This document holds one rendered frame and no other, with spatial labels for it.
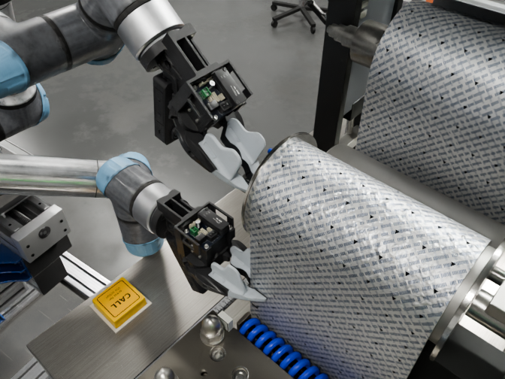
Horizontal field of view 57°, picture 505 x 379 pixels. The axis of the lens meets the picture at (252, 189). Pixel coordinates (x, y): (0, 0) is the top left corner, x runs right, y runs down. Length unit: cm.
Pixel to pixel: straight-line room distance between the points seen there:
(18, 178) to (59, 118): 217
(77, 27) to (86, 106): 247
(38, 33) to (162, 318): 52
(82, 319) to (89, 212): 150
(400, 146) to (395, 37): 15
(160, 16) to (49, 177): 44
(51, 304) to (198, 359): 120
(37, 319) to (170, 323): 100
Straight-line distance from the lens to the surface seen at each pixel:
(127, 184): 77
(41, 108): 131
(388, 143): 70
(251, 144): 60
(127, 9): 60
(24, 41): 65
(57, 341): 92
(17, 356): 179
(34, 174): 93
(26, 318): 185
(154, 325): 89
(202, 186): 241
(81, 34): 68
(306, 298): 59
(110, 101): 314
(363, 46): 71
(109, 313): 89
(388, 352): 56
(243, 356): 70
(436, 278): 47
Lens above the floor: 166
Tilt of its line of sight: 44 degrees down
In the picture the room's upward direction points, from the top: straight up
